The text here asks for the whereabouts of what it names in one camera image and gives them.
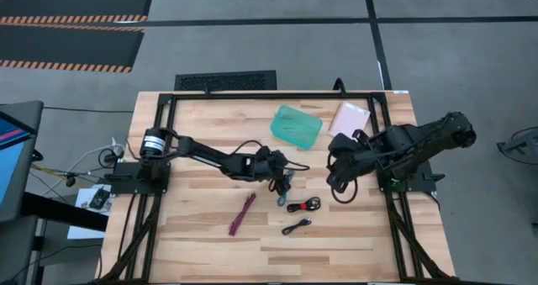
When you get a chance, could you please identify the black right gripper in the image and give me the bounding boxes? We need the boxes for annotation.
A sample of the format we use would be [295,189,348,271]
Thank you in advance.
[325,129,372,193]

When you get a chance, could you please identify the black aluminium table frame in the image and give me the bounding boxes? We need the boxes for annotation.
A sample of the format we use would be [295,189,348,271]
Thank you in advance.
[98,90,455,285]

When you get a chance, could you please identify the black floor vent grate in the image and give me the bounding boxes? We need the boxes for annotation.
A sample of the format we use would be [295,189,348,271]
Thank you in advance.
[174,69,278,92]

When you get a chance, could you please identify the white paper sheet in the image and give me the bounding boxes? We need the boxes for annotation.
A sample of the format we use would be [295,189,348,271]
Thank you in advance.
[66,183,113,240]

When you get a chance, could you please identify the grey metal stand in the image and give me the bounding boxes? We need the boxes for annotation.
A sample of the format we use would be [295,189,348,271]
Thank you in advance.
[496,126,538,166]

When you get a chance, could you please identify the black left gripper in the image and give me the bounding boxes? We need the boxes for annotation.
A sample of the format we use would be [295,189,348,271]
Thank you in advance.
[251,145,294,197]

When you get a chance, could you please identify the thin black USB-C cable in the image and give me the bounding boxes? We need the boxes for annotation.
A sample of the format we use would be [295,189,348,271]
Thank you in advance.
[281,218,313,236]

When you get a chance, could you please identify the black cable with red tie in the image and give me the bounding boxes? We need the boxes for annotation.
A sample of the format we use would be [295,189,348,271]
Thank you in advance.
[286,196,322,214]

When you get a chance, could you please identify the computer monitor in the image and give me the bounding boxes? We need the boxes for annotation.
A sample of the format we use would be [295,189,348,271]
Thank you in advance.
[0,110,37,224]

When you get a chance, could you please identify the maroon braided USB-C cable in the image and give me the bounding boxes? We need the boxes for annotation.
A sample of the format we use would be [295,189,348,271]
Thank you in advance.
[228,193,257,237]

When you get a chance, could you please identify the teal plastic container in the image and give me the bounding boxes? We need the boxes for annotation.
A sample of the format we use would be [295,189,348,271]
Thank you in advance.
[269,104,324,150]

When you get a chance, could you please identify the small black device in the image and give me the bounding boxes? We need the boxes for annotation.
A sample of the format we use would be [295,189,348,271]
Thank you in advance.
[88,186,112,211]

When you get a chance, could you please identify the blue USB-C cable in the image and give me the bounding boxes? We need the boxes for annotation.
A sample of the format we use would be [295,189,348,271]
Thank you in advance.
[276,170,296,208]

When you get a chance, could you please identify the black hazard-striped floor mat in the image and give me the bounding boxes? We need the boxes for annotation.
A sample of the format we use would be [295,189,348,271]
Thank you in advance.
[0,23,146,74]
[0,0,156,25]

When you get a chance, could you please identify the white cable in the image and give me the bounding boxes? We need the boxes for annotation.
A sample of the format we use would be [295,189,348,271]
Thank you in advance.
[40,136,127,198]

